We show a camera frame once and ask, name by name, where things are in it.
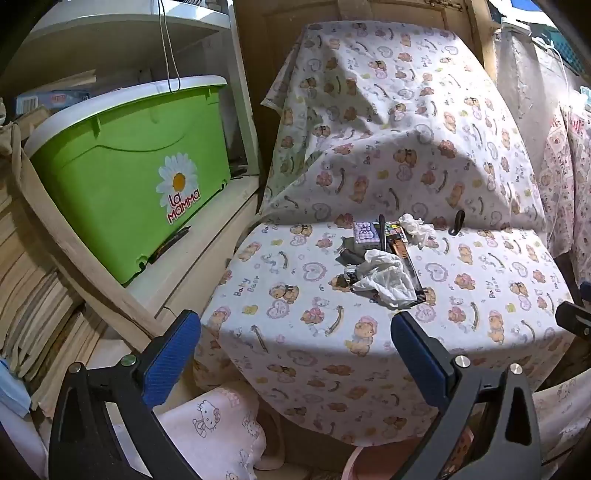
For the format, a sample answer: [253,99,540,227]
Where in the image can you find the blue flat box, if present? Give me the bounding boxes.
[14,90,90,116]

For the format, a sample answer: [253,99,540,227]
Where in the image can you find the beige fabric strap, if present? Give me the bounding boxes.
[0,122,167,337]

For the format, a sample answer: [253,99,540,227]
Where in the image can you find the pink perforated plastic basket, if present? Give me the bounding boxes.
[342,429,476,480]

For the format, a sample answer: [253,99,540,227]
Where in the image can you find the thin hanging cable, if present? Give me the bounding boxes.
[157,0,182,93]

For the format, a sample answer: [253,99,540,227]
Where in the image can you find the white shelf unit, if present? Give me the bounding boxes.
[0,0,264,324]

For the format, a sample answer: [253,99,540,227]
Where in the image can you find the green storage box white lid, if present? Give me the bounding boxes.
[23,75,232,285]

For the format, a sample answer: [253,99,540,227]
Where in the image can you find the pink printed hanging cloth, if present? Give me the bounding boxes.
[494,21,591,278]

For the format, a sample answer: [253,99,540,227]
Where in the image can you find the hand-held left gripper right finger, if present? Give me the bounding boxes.
[390,311,543,480]

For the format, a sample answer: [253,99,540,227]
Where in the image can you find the person's right leg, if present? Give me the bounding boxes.
[531,378,591,467]

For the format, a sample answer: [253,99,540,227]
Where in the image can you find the small white tissue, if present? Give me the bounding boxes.
[398,213,437,250]

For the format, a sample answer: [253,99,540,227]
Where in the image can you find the long black brown wrapper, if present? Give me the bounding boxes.
[379,215,428,305]

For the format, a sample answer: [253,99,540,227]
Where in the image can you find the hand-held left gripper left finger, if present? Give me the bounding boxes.
[48,309,202,480]

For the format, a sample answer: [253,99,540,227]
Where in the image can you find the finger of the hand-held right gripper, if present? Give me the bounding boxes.
[555,301,591,340]

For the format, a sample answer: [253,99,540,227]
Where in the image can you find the bear print tablecloth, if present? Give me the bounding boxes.
[194,217,575,448]

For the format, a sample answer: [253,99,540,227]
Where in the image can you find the white plastic wrapper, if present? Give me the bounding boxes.
[352,249,419,310]

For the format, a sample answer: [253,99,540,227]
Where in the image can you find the Hello Kitty pink fabric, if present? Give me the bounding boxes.
[152,385,269,480]

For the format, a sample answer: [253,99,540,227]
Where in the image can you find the small purple box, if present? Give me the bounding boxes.
[353,222,384,245]

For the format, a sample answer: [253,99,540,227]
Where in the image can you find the bear print draped cloth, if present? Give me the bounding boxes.
[261,21,548,232]

